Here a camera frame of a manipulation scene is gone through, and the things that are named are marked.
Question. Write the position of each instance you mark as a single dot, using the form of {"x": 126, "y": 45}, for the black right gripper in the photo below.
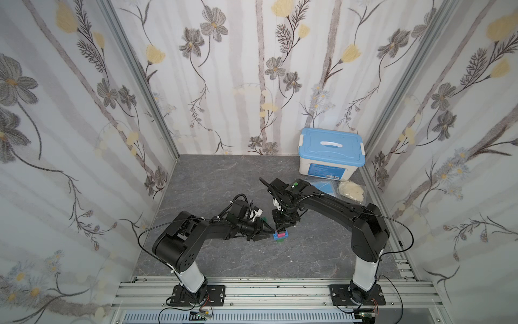
{"x": 283, "y": 214}

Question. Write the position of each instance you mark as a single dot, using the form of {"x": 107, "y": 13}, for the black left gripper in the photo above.
{"x": 257, "y": 231}

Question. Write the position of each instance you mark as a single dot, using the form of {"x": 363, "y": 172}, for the blue lego brick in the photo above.
{"x": 279, "y": 238}

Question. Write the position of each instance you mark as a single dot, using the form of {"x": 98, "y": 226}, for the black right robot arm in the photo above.
{"x": 369, "y": 232}

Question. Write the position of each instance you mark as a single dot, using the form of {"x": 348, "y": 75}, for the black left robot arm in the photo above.
{"x": 180, "y": 243}

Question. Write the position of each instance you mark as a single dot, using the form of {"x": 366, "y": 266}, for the bagged blue face masks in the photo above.
{"x": 330, "y": 187}

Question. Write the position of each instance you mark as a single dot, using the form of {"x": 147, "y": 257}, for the bagged cream cloth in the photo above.
{"x": 352, "y": 191}

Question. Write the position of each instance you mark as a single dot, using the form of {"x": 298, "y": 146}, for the blue lidded storage box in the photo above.
{"x": 330, "y": 154}

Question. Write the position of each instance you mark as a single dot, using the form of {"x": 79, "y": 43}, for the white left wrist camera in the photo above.
{"x": 255, "y": 213}

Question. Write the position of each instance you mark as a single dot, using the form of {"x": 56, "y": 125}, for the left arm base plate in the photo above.
{"x": 213, "y": 295}

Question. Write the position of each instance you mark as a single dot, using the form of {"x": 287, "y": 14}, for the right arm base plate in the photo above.
{"x": 346, "y": 295}

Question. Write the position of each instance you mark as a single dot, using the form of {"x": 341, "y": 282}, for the white slotted cable duct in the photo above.
{"x": 240, "y": 316}

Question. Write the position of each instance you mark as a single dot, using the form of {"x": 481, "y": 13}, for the aluminium rail frame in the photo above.
{"x": 408, "y": 301}

